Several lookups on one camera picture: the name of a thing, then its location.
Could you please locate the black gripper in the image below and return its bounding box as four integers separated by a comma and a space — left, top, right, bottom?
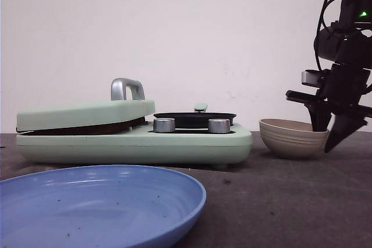
286, 63, 371, 153

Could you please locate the silver control knob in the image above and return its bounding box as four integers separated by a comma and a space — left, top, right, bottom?
208, 118, 231, 134
153, 118, 176, 133

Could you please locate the silver left control knob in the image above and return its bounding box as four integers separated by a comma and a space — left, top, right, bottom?
153, 118, 176, 133

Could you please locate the mint green breakfast maker lid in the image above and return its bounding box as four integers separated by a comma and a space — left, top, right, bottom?
16, 78, 155, 135

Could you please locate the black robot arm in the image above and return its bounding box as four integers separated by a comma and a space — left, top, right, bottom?
286, 0, 371, 153

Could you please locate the mint green breakfast maker base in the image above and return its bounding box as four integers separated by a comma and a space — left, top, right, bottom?
16, 123, 252, 165

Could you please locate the silver right control knob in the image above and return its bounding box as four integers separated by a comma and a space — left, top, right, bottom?
208, 118, 231, 134

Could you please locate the black round frying pan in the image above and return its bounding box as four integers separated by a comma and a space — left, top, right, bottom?
153, 110, 237, 129

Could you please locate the beige ribbed bowl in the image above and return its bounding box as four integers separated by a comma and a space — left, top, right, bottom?
259, 118, 330, 159

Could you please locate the blue plastic plate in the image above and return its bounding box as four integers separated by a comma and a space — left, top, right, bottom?
1, 165, 206, 247

